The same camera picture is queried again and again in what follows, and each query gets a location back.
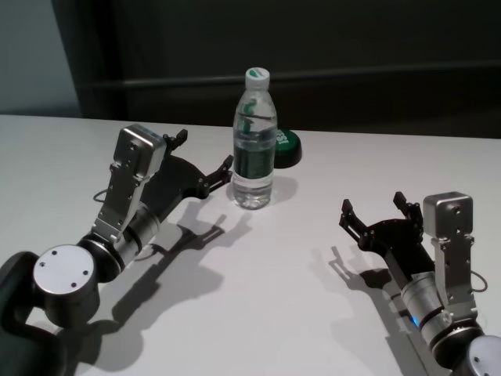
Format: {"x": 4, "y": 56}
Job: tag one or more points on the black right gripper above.
{"x": 399, "y": 243}

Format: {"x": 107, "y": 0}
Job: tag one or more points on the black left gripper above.
{"x": 172, "y": 180}

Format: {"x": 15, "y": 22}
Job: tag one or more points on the clear plastic water bottle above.
{"x": 253, "y": 168}

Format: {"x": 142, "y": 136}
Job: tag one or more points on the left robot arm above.
{"x": 62, "y": 282}

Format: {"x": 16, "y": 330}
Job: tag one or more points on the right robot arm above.
{"x": 450, "y": 329}

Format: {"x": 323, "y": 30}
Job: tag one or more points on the green and black push button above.
{"x": 289, "y": 150}

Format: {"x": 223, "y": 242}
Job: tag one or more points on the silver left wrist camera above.
{"x": 131, "y": 168}

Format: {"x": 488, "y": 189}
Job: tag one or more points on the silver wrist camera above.
{"x": 131, "y": 168}
{"x": 450, "y": 235}

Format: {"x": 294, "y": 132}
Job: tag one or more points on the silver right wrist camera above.
{"x": 450, "y": 235}

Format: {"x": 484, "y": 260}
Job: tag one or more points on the grey horizontal metal rail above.
{"x": 313, "y": 81}

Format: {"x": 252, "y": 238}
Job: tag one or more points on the dark vertical frame post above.
{"x": 94, "y": 58}

